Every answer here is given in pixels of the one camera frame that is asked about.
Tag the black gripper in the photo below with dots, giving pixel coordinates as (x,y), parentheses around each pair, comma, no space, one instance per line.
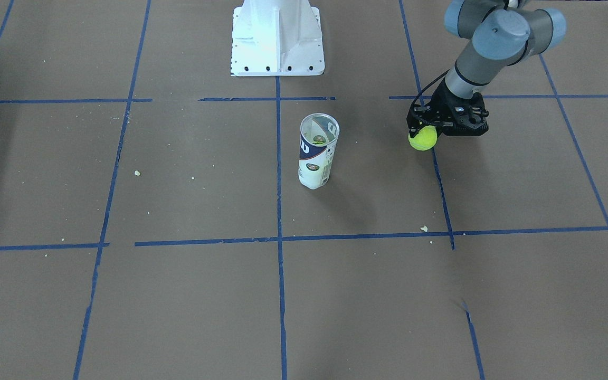
(443,102)

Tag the yellow tennis ball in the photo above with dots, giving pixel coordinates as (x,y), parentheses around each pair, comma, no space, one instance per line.
(424,139)

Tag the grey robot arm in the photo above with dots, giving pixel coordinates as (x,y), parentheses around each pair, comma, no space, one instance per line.
(499,34)

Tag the clear tennis ball can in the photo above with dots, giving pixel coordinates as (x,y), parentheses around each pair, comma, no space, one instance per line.
(318,138)

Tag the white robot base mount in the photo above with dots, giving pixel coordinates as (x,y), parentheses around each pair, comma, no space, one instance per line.
(276,39)

